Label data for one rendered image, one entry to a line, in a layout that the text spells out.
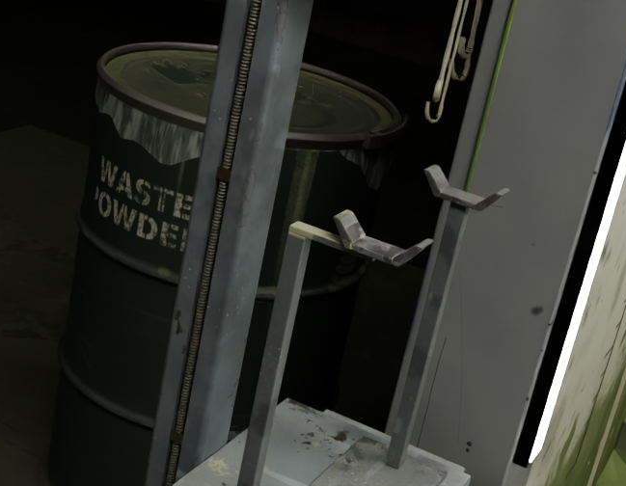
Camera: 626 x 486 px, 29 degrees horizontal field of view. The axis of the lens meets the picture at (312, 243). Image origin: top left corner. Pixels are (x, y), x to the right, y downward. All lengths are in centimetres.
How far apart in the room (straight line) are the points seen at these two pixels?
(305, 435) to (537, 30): 56
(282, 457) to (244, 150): 34
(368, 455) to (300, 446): 7
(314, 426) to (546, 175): 44
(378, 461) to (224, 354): 21
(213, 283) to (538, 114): 53
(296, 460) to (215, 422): 10
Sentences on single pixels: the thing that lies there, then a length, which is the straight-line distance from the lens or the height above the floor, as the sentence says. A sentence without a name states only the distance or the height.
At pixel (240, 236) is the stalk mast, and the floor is 103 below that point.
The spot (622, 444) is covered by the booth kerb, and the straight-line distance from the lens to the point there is 303.
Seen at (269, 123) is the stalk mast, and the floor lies 114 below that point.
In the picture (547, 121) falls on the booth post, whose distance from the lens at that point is 150.
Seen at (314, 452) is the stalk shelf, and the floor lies 79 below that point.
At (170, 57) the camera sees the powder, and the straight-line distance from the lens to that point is 246.
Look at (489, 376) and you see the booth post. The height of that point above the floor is 76.
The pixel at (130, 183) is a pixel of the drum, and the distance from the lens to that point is 212.
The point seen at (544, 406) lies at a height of 74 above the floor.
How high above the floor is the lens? 144
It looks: 21 degrees down
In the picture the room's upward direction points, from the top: 12 degrees clockwise
